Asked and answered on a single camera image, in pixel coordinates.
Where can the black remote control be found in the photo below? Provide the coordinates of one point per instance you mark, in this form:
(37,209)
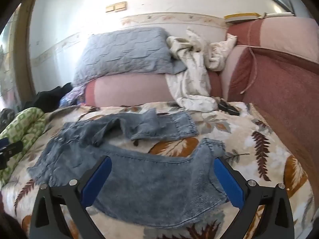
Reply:
(228,107)

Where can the pink bolster cushion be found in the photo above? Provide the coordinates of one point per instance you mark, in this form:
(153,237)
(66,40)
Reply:
(129,89)

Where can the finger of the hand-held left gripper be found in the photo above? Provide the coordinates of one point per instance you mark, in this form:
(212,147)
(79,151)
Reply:
(12,149)

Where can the yellow flat box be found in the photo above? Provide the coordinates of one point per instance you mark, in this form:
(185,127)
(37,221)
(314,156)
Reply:
(240,17)

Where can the dark clothing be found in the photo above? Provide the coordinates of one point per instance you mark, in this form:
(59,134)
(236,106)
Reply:
(49,98)

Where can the leaf print blanket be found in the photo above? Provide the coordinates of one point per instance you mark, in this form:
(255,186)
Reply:
(251,134)

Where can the purple plastic bag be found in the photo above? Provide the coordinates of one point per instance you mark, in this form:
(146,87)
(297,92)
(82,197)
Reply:
(72,97)

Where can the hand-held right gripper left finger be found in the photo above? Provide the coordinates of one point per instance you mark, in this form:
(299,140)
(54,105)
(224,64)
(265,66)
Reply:
(97,179)

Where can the white flat object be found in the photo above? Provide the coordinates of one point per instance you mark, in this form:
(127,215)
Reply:
(278,15)

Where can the blue-grey quilted pillow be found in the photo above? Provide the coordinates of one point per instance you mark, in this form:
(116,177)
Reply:
(124,52)

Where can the blue denim pants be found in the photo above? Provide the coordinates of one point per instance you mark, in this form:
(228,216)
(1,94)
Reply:
(149,179)

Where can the pink and red sofa backrest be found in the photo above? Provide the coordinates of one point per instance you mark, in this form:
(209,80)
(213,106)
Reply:
(281,84)

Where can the white printed garment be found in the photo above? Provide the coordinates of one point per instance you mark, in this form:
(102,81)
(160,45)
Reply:
(192,77)

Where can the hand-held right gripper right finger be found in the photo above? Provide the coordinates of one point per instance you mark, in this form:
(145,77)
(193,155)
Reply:
(228,179)

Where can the green patterned blanket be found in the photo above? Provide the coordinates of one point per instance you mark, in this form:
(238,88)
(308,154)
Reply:
(23,127)

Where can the beige wall switches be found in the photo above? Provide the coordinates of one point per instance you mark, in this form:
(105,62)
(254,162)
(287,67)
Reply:
(116,7)

